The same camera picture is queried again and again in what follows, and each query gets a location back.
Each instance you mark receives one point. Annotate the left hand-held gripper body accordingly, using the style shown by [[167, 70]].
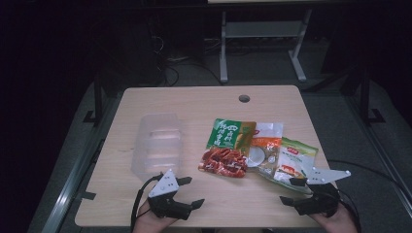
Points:
[[163, 187]]

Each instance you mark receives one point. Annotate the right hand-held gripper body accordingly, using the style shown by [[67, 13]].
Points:
[[320, 200]]

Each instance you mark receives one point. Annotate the clear plastic container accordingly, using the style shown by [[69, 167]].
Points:
[[158, 144]]

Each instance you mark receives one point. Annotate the white and orange packet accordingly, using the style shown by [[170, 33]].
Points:
[[267, 145]]

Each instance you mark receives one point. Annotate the green packet of red spices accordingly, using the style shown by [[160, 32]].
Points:
[[226, 145]]

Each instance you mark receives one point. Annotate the person's right hand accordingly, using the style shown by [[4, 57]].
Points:
[[338, 223]]

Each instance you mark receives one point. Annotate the person's left hand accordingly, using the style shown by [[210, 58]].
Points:
[[152, 223]]

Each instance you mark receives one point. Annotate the white and green packet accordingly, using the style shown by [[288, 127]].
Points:
[[296, 158]]

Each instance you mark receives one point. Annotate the black table clip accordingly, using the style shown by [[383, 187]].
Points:
[[88, 195]]

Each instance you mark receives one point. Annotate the black metal stand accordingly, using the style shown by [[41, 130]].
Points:
[[98, 97], [365, 97]]

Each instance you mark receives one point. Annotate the metal floor rail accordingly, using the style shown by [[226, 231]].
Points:
[[74, 181]]

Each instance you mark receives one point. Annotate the white metal desk frame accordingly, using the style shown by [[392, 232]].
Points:
[[262, 29]]

